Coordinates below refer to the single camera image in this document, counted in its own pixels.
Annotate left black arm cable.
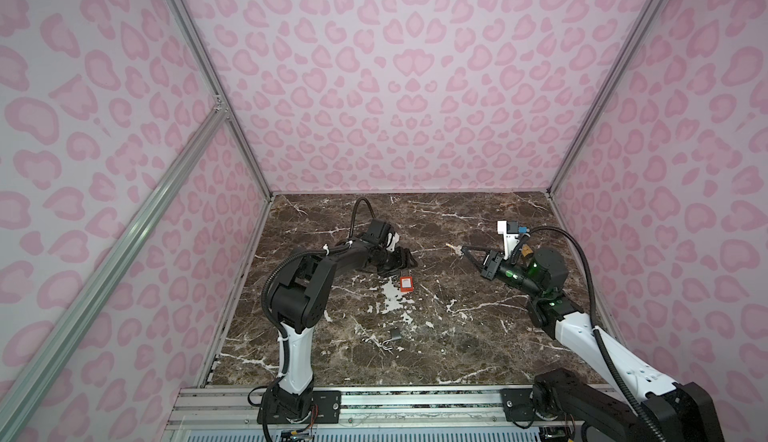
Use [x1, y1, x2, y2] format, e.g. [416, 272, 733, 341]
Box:
[260, 197, 376, 395]

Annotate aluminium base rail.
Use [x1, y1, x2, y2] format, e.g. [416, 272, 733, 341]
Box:
[161, 384, 685, 432]

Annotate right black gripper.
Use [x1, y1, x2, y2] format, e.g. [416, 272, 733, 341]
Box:
[462, 248, 545, 300]

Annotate diagonal aluminium frame strut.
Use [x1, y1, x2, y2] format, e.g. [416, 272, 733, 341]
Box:
[1, 109, 229, 441]

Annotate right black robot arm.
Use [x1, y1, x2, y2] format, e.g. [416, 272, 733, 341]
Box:
[462, 247, 724, 441]

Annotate red padlock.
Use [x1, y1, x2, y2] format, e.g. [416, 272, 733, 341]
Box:
[399, 276, 415, 293]

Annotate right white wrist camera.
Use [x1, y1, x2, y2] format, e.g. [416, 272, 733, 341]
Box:
[497, 220, 530, 262]

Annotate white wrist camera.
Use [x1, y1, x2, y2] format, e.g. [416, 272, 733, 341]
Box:
[363, 219, 399, 253]
[497, 220, 530, 262]

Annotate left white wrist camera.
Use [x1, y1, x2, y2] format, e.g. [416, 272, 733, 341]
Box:
[363, 219, 399, 253]

